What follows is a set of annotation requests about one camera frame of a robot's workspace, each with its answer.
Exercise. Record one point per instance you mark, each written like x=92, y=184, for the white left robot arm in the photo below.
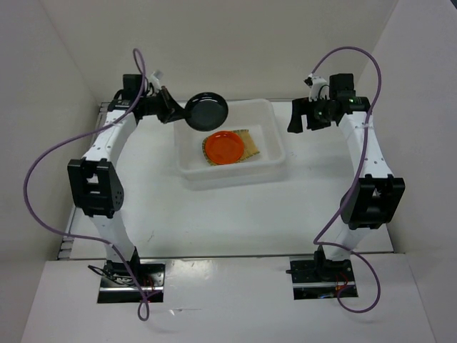
x=95, y=185

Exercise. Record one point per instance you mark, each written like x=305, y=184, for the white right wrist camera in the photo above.
x=318, y=86

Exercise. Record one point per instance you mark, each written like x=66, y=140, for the translucent white plastic bin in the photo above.
x=268, y=166

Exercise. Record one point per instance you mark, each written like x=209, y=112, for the woven bamboo tray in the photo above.
x=250, y=148

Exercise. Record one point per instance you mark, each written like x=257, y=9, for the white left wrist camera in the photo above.
x=155, y=79

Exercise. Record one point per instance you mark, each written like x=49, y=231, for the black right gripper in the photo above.
x=301, y=106

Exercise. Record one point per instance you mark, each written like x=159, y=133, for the orange plastic plate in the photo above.
x=224, y=147

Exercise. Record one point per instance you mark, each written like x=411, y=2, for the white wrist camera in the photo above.
x=155, y=79
x=318, y=86

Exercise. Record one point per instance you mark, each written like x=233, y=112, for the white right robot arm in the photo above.
x=374, y=197

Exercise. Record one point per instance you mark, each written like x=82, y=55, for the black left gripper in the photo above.
x=172, y=110

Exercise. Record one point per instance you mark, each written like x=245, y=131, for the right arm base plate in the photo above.
x=323, y=282

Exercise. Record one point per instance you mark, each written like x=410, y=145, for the black round plate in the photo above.
x=208, y=111

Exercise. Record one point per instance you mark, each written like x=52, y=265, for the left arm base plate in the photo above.
x=117, y=286

